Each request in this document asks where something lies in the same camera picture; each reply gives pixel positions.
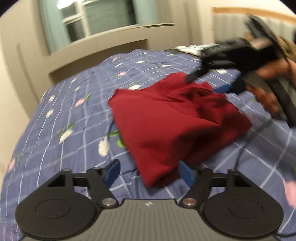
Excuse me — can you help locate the red knit sweater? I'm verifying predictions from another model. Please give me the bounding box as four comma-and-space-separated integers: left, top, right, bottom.
109, 72, 251, 187

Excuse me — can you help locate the person's right hand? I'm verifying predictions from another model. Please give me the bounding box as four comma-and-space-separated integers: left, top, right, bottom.
246, 59, 295, 116

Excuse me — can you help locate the white light-blue patterned cloth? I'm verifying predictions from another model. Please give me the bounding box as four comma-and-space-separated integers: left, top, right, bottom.
173, 44, 216, 57

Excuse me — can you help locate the padded wooden headboard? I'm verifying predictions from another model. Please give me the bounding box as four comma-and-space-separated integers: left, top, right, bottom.
212, 7, 295, 43

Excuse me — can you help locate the blue checked floral quilt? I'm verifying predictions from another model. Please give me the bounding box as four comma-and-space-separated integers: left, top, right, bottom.
1, 50, 295, 240

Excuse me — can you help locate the left teal curtain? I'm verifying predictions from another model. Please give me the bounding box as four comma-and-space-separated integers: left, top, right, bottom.
39, 0, 70, 54

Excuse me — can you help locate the window with white frame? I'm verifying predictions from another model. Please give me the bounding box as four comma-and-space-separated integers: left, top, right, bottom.
57, 0, 137, 42

